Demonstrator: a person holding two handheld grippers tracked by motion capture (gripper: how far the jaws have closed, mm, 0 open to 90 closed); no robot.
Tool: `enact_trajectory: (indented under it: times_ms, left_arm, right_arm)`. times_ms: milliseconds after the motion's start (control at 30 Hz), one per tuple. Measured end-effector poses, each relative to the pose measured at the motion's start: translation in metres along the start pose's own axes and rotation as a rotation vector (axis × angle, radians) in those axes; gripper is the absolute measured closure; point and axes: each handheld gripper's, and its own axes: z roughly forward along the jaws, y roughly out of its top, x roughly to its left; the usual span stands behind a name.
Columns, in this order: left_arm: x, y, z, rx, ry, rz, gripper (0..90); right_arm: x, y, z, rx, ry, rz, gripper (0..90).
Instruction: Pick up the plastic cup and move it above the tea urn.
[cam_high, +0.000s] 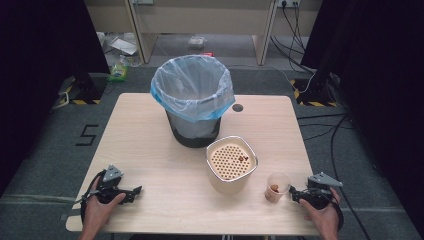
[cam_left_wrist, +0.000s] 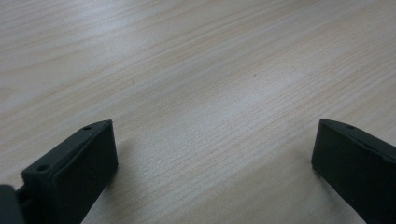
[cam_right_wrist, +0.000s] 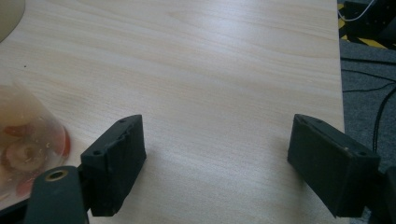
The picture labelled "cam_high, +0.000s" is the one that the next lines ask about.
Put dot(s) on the black stand base striped tape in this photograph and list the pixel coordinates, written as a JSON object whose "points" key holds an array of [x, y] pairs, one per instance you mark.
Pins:
{"points": [[313, 93], [81, 91]]}

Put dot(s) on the beige container with perforated strainer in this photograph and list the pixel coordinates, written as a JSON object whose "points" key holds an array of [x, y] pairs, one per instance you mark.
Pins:
{"points": [[226, 183]]}

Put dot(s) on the small red item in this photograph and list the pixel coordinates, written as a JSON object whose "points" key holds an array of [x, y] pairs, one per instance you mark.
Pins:
{"points": [[207, 54]]}

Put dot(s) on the brown scraps on strainer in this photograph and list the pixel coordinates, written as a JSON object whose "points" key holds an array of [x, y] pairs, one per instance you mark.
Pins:
{"points": [[243, 158]]}

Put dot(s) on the person's right hand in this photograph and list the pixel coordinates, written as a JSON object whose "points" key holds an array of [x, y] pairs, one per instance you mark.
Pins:
{"points": [[325, 218]]}

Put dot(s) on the green packet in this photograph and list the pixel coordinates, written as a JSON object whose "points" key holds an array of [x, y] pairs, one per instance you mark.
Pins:
{"points": [[118, 73]]}

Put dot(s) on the white wall power outlet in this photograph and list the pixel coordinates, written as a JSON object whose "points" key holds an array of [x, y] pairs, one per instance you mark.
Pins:
{"points": [[288, 2]]}

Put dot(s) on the black trash bin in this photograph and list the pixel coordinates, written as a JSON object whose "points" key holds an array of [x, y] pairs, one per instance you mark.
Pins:
{"points": [[195, 140]]}

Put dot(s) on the trash bin with blue bag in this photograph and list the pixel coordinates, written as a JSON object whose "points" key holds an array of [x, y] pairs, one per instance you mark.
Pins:
{"points": [[190, 86]]}

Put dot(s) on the brown residue in cup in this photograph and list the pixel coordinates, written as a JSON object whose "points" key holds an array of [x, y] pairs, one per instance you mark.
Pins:
{"points": [[275, 188]]}

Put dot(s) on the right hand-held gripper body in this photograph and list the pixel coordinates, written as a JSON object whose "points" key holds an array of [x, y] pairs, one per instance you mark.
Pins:
{"points": [[318, 195]]}

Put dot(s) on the black curtain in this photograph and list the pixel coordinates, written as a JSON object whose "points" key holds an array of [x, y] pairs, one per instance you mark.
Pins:
{"points": [[40, 83], [376, 100]]}

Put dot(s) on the person's left hand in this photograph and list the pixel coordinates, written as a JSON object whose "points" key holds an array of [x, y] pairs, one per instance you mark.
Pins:
{"points": [[96, 213]]}

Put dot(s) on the white paper sheets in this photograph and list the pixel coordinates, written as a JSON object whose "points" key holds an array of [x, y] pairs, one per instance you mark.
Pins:
{"points": [[124, 46]]}

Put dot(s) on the clear plastic package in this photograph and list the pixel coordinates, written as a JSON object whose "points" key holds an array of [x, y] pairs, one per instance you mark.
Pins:
{"points": [[196, 41]]}

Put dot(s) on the clear plastic cup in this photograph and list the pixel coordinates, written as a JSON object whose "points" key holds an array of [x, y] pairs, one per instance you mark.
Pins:
{"points": [[273, 196]]}

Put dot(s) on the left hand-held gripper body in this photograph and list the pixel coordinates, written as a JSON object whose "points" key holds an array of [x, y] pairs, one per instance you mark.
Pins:
{"points": [[111, 186]]}

